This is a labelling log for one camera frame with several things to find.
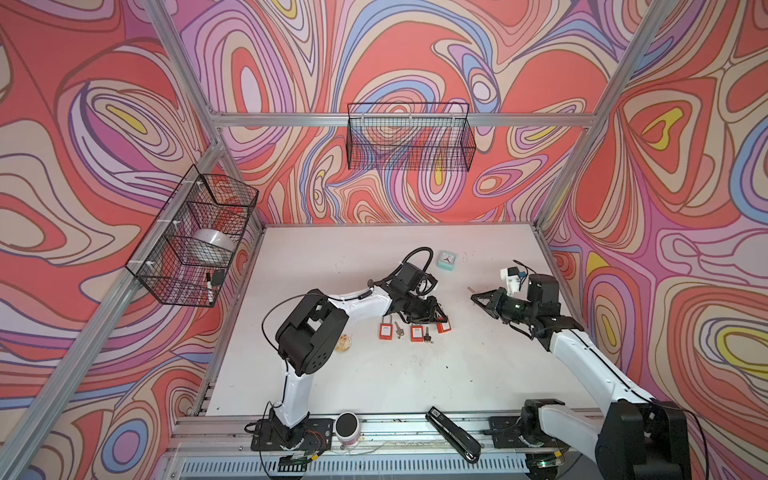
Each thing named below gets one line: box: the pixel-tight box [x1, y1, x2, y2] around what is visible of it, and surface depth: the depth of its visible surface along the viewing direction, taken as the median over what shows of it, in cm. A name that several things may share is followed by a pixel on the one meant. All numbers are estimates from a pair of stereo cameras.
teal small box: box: [437, 250, 457, 271], surface depth 110 cm
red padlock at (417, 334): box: [410, 325, 425, 343], surface depth 91 cm
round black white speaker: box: [334, 411, 361, 447], surface depth 72 cm
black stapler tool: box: [425, 406, 482, 464], surface depth 72 cm
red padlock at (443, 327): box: [436, 320, 452, 334], surface depth 86 cm
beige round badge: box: [335, 334, 351, 352], surface depth 90 cm
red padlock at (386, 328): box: [379, 315, 393, 341], surface depth 92 cm
